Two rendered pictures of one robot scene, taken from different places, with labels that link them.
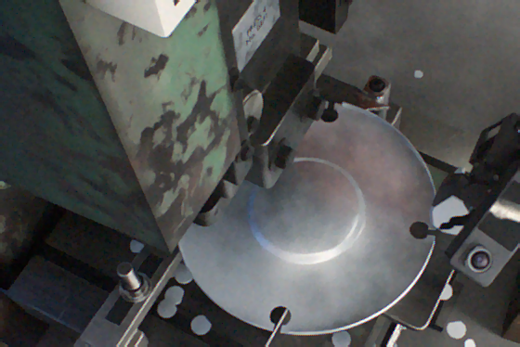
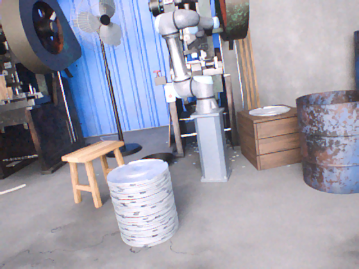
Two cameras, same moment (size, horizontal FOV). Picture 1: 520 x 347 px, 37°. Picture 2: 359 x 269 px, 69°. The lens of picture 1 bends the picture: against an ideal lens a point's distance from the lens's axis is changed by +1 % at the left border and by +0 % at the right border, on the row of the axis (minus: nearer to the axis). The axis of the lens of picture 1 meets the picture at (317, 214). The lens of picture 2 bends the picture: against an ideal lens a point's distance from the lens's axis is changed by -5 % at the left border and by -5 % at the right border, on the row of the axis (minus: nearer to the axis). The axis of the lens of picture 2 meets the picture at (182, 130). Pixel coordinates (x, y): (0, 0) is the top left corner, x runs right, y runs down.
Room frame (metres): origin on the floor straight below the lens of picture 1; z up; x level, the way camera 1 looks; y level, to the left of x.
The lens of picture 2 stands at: (-0.75, -2.13, 0.75)
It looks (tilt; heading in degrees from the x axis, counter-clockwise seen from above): 13 degrees down; 67
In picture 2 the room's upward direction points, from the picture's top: 9 degrees counter-clockwise
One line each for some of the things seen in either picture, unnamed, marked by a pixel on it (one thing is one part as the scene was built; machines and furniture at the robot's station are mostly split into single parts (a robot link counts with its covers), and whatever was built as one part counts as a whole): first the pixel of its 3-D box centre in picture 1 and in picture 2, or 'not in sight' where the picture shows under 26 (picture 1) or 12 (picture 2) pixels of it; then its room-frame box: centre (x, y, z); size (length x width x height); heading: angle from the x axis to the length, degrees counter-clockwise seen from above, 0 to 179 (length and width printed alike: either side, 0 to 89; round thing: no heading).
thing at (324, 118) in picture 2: not in sight; (336, 139); (0.56, -1.18, 0.24); 0.42 x 0.42 x 0.48
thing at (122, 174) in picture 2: not in sight; (137, 170); (-0.50, -0.93, 0.32); 0.29 x 0.29 x 0.01
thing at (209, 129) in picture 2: not in sight; (212, 144); (0.09, -0.61, 0.23); 0.19 x 0.19 x 0.45; 46
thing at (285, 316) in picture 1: (219, 204); (197, 73); (0.44, 0.12, 0.68); 0.45 x 0.30 x 0.06; 152
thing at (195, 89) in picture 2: not in sight; (202, 86); (0.08, -0.60, 0.62); 0.13 x 0.12 x 0.14; 129
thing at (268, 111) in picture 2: not in sight; (269, 111); (0.58, -0.63, 0.35); 0.29 x 0.29 x 0.01
